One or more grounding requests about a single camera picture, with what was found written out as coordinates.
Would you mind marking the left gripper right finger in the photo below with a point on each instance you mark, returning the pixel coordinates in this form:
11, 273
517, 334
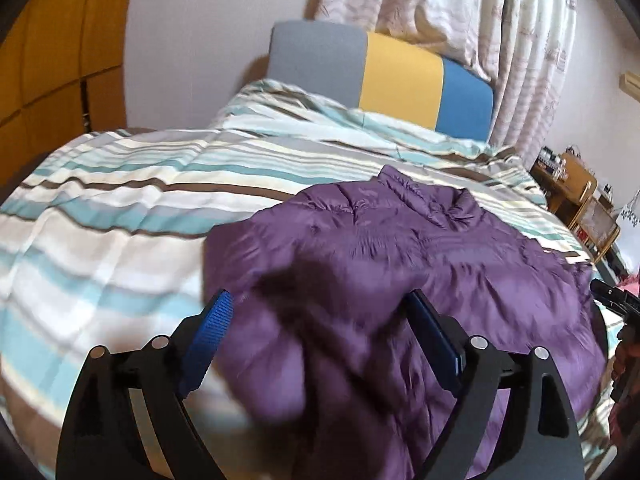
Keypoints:
538, 436

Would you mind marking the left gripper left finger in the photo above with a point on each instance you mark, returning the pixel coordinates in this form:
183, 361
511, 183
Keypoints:
100, 438

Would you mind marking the purple quilted down jacket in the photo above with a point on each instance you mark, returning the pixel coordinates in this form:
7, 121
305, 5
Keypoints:
317, 336

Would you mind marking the right hand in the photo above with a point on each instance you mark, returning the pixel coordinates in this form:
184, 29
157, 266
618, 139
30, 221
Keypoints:
625, 351

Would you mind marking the wooden wicker chair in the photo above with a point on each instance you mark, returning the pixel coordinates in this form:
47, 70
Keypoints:
595, 228

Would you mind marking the wooden side desk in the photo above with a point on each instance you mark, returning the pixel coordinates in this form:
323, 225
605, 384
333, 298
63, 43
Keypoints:
567, 192

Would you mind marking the clutter items on desk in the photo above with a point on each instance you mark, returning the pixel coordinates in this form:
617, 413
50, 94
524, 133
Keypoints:
555, 164

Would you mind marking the striped bed duvet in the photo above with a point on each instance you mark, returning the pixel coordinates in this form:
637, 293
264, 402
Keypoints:
103, 242

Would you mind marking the grey yellow blue headboard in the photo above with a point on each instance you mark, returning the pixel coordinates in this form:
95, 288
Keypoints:
383, 75

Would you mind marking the patterned white pink curtain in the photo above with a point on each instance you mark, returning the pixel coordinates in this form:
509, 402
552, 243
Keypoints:
520, 47

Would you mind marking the orange wooden wardrobe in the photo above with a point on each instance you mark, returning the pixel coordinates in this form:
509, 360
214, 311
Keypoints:
62, 75

